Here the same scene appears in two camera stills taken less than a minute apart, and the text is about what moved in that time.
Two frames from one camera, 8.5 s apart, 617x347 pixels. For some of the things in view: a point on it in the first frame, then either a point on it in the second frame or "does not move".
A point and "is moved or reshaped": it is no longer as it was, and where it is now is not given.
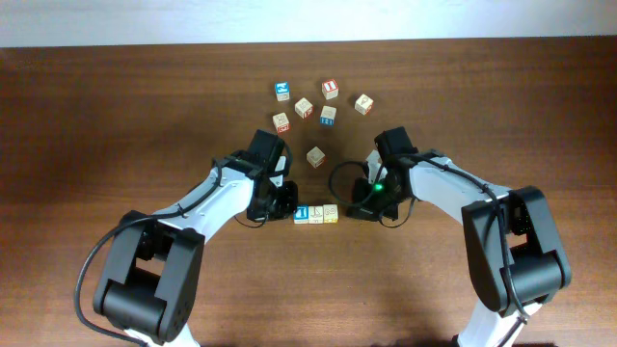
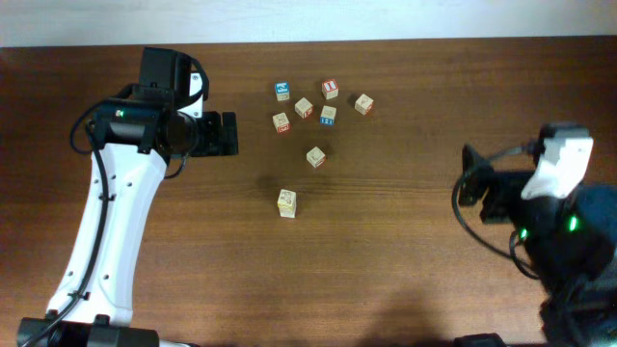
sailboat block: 315,214 is moved or reshaped
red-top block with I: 330,89 does not move
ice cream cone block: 363,104 does not move
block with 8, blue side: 327,116 does not move
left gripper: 287,202 → 211,146
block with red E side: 304,108 does not move
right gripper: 368,203 → 489,194
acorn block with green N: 315,156 does not move
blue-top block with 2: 281,91 does not move
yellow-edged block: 330,213 is moved or reshaped
